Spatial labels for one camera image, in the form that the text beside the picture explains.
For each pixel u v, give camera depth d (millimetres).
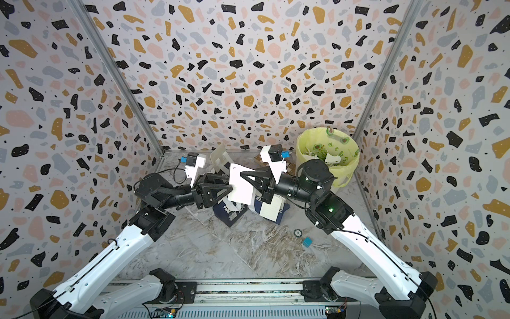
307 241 860
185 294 728
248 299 731
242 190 552
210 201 525
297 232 897
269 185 475
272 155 439
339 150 928
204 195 515
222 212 834
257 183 529
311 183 425
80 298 385
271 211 767
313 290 742
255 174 504
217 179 595
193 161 516
